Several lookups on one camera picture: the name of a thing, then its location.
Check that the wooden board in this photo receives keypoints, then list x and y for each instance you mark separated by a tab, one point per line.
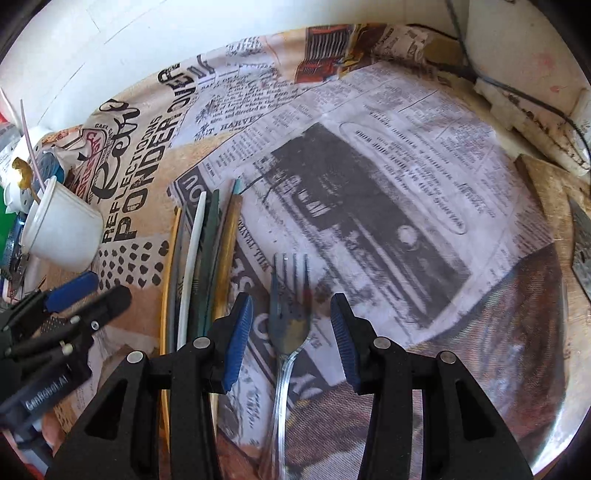
545	184

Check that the white foam block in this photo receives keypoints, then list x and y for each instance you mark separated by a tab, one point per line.
503	110

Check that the white cup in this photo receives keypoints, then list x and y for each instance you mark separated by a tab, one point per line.
69	230

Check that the newspaper print tablecloth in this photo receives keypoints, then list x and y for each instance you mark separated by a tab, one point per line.
369	161

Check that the grey metal plate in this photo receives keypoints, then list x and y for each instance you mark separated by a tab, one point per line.
581	249

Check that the white chopstick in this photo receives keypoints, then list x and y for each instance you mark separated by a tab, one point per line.
191	258

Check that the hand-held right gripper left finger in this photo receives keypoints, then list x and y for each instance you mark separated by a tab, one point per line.
236	344

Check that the long brown stick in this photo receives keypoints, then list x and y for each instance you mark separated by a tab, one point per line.
177	286

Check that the dark green chopstick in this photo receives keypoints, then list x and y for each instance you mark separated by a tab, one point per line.
207	258

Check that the silver metal fork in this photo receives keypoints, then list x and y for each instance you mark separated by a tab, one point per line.
288	323

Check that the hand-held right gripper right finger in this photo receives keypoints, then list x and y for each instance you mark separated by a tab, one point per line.
344	344

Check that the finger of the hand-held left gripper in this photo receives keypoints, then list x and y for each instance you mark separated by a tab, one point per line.
104	307
74	290

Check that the brown chopstick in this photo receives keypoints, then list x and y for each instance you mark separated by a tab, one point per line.
227	258

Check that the white plastic straw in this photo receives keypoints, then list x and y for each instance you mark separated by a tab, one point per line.
31	143

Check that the yellow chopstick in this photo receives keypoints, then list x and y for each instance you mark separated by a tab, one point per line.
165	295

